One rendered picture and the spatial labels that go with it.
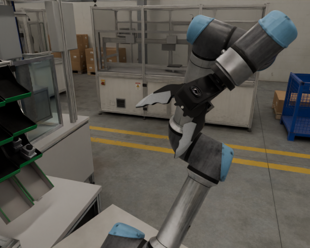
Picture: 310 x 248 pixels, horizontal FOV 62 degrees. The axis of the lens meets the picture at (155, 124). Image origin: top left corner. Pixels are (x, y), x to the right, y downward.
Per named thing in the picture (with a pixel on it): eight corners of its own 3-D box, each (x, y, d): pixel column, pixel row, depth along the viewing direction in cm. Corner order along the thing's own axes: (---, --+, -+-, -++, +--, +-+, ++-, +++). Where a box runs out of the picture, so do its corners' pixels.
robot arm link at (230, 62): (253, 71, 50) (226, 40, 51) (234, 86, 51) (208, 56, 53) (252, 77, 57) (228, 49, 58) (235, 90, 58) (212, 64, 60)
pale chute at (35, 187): (51, 189, 140) (54, 186, 137) (30, 203, 129) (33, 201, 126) (19, 149, 140) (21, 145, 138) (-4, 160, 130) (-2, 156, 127)
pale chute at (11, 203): (31, 207, 126) (34, 204, 124) (6, 225, 115) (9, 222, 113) (-4, 163, 127) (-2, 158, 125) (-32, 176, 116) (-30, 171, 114)
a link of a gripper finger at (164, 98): (143, 108, 65) (178, 106, 62) (134, 107, 60) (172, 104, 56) (142, 96, 65) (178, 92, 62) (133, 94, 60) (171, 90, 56)
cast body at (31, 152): (36, 157, 130) (38, 147, 127) (29, 162, 126) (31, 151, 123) (22, 149, 131) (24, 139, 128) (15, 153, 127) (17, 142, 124)
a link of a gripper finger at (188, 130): (191, 159, 61) (201, 121, 60) (186, 163, 56) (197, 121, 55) (179, 155, 62) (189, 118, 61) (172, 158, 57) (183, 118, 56)
